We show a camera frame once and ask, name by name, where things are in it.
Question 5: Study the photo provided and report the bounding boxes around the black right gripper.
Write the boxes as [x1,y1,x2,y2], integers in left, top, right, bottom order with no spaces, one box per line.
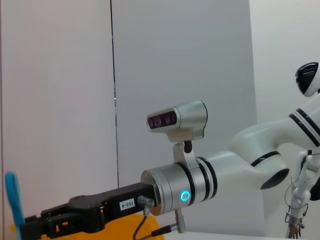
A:
[22,182,157,240]

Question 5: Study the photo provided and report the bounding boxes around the blue teal scissors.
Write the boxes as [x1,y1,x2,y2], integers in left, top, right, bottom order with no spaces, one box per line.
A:
[4,171,26,240]

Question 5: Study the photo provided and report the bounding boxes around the yellow plastic bin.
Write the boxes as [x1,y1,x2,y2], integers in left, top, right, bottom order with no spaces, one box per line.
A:
[9,212,166,240]

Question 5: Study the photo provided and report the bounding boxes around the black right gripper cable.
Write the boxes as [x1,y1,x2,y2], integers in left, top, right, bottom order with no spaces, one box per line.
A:
[132,195,187,239]

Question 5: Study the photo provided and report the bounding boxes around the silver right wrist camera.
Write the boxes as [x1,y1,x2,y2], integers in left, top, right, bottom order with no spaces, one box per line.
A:
[146,100,209,171]

